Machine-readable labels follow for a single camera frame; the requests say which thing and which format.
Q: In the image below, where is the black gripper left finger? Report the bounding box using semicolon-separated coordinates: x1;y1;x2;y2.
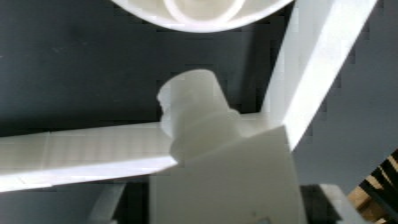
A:
85;182;149;224

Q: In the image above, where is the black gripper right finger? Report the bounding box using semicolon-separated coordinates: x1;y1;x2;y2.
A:
300;183;374;224

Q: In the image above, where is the white stool leg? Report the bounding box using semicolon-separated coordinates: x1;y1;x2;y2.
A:
149;69;307;224

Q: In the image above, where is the white front fence bar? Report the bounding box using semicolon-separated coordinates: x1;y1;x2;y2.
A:
0;123;175;192

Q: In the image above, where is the white round stool seat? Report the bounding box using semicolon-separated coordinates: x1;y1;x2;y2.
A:
109;0;292;33

